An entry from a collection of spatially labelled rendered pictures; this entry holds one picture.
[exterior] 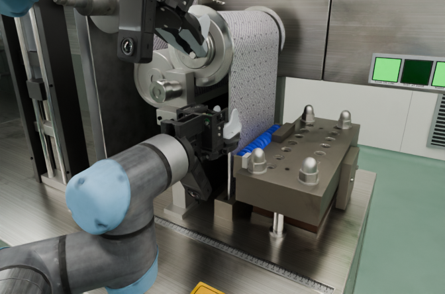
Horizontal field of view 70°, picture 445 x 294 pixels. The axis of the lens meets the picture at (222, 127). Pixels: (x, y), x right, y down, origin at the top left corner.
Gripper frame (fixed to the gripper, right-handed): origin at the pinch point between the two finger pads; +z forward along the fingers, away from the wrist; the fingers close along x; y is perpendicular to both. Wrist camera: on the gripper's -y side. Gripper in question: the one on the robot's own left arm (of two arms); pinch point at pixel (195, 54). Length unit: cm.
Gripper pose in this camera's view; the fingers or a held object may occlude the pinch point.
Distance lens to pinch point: 57.2
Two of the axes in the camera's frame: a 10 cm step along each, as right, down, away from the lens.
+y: 3.3, -9.1, 2.5
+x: -8.6, -1.8, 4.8
